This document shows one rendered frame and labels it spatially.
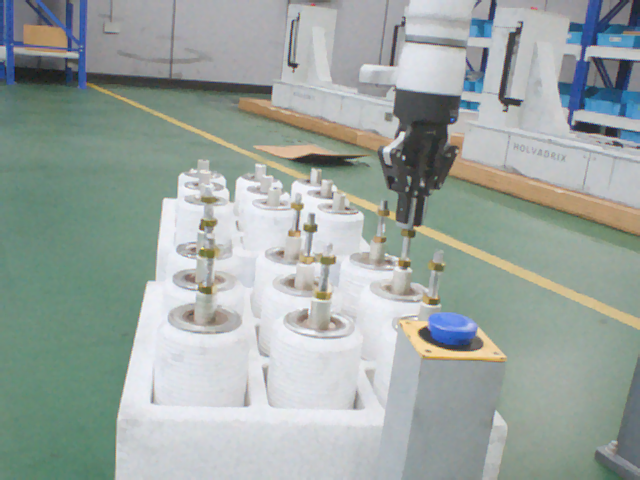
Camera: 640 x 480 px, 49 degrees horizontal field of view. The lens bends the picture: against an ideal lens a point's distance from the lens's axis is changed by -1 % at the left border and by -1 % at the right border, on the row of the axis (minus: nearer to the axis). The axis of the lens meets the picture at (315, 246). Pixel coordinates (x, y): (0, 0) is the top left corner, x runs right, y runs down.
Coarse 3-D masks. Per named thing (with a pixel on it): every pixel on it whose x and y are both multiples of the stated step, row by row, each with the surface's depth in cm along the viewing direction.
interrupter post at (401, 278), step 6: (396, 270) 86; (402, 270) 86; (408, 270) 86; (396, 276) 86; (402, 276) 86; (408, 276) 86; (396, 282) 87; (402, 282) 86; (408, 282) 87; (396, 288) 87; (402, 288) 86; (408, 288) 87; (402, 294) 87
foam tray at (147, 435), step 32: (160, 288) 100; (256, 320) 92; (256, 352) 83; (128, 384) 72; (256, 384) 75; (128, 416) 66; (160, 416) 67; (192, 416) 68; (224, 416) 68; (256, 416) 69; (288, 416) 70; (320, 416) 70; (352, 416) 71; (128, 448) 67; (160, 448) 67; (192, 448) 68; (224, 448) 68; (256, 448) 69; (288, 448) 69; (320, 448) 70; (352, 448) 71
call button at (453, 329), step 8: (432, 320) 57; (440, 320) 57; (448, 320) 57; (456, 320) 57; (464, 320) 58; (472, 320) 58; (432, 328) 57; (440, 328) 56; (448, 328) 56; (456, 328) 56; (464, 328) 56; (472, 328) 56; (432, 336) 57; (440, 336) 56; (448, 336) 56; (456, 336) 56; (464, 336) 56; (472, 336) 56; (456, 344) 56; (464, 344) 57
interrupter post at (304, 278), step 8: (296, 264) 85; (304, 264) 84; (312, 264) 85; (296, 272) 85; (304, 272) 84; (312, 272) 85; (296, 280) 85; (304, 280) 84; (312, 280) 85; (304, 288) 85; (312, 288) 85
